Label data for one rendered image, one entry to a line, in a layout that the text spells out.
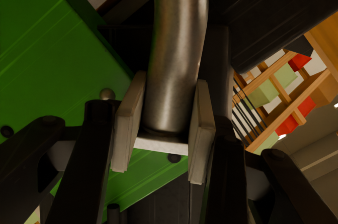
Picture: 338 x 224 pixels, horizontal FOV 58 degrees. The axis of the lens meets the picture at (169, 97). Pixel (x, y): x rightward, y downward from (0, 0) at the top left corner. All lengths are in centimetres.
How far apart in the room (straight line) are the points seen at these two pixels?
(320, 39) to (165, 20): 84
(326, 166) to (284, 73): 434
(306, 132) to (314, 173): 211
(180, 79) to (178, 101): 1
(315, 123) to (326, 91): 541
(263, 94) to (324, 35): 255
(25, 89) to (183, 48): 12
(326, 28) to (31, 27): 86
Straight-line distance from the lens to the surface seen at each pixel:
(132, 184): 25
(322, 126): 971
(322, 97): 423
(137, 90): 16
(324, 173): 789
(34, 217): 671
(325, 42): 98
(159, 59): 17
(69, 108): 23
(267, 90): 353
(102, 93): 21
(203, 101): 16
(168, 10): 16
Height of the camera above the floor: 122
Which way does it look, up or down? 1 degrees down
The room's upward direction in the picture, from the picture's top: 145 degrees clockwise
